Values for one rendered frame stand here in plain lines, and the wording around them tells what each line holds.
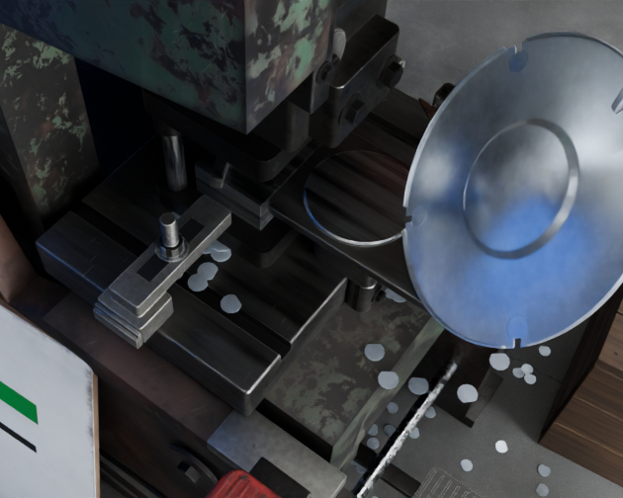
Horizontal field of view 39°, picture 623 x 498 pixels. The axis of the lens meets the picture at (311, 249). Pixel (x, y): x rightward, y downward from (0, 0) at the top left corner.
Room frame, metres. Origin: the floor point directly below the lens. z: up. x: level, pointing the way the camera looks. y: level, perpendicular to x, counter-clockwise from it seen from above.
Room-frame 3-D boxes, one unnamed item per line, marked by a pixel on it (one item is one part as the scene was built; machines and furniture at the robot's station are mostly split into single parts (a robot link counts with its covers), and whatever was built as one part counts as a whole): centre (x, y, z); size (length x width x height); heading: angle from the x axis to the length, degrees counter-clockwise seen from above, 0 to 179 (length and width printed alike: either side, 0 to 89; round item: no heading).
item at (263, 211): (0.63, 0.06, 0.76); 0.15 x 0.09 x 0.05; 148
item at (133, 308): (0.49, 0.15, 0.76); 0.17 x 0.06 x 0.10; 148
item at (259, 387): (0.63, 0.06, 0.68); 0.45 x 0.30 x 0.06; 148
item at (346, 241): (0.54, -0.09, 0.72); 0.25 x 0.14 x 0.14; 58
